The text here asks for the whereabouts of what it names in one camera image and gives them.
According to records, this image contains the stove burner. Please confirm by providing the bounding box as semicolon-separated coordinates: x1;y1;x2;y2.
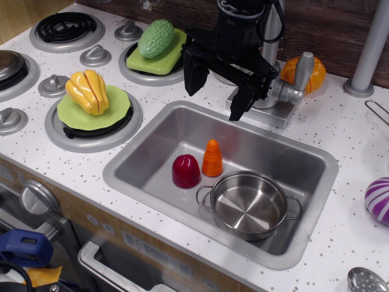
1;53;40;102
44;92;143;153
119;43;184;87
29;12;105;54

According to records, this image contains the silver oven dial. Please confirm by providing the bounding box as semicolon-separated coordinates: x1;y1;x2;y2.
19;179;60;215

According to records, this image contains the yellow cloth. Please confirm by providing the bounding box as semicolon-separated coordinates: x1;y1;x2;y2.
26;266;62;288

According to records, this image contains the silver stove knob lower-left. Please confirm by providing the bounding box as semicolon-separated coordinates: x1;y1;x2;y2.
1;108;28;136

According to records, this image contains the silver slotted spoon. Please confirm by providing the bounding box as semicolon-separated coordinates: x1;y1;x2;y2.
347;267;388;291

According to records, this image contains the orange toy carrot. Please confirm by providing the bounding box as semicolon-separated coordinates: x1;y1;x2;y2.
202;139;223;177

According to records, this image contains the oven door handle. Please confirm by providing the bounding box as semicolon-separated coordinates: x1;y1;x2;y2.
77;240;183;292

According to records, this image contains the back right stove burner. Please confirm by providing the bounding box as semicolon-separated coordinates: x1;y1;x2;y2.
119;43;184;87

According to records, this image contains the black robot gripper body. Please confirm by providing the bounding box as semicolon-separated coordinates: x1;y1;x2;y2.
182;8;266;85

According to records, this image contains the silver toy faucet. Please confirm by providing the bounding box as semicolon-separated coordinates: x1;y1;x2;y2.
232;1;314;128

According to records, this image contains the small steel pot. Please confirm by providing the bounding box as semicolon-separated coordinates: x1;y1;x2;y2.
196;170;303;242

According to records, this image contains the steel pot lid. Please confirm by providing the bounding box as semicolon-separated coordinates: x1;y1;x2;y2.
0;50;25;81

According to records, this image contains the green toy bitter gourd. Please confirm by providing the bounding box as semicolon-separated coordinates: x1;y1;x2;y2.
137;19;174;59

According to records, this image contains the dark red toy pepper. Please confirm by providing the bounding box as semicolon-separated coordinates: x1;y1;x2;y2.
172;154;201;189

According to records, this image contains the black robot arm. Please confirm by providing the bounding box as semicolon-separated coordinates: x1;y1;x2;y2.
182;1;278;121

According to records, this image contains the silver sink basin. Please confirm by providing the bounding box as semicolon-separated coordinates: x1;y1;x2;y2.
103;101;339;269

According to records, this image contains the grey vertical pole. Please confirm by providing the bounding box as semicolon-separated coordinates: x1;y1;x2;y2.
343;1;388;98

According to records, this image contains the silver stove knob centre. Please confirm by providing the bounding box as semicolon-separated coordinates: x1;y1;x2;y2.
80;44;112;68

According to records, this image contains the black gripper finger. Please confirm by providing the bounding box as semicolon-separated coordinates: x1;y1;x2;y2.
229;85;260;122
184;50;209;96

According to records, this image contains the purple striped toy ball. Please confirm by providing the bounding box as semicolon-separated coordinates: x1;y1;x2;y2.
365;177;388;225

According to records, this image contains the wire utensil handle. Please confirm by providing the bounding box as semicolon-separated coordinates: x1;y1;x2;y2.
365;100;389;126

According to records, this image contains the yellow toy starfruit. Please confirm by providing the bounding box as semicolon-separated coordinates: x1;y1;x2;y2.
65;69;110;116

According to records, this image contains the black cable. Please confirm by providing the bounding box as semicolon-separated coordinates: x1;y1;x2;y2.
0;260;34;292

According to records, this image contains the front right stove burner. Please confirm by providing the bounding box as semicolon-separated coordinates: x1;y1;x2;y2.
44;92;143;153

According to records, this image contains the silver stove knob top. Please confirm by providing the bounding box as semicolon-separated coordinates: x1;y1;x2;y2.
114;20;143;42

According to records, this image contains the silver stove knob left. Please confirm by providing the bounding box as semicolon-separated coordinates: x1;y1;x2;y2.
38;74;69;98

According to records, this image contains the orange toy pumpkin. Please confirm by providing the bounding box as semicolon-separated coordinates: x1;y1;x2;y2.
280;56;326;94

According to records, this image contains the green rectangular tray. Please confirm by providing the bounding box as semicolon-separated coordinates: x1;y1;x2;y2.
126;29;186;75

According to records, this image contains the light green plate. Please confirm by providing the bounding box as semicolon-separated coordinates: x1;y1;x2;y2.
57;85;132;131

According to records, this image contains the back left stove burner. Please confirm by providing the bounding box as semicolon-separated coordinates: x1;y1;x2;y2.
29;12;105;54

